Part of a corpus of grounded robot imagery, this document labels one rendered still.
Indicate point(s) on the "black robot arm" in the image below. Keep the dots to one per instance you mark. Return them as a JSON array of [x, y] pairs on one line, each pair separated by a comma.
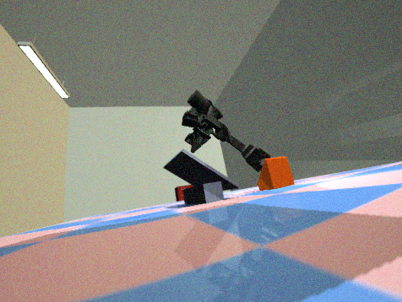
[[253, 156]]

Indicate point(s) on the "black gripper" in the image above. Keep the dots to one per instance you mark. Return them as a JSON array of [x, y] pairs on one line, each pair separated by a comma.
[[201, 133]]

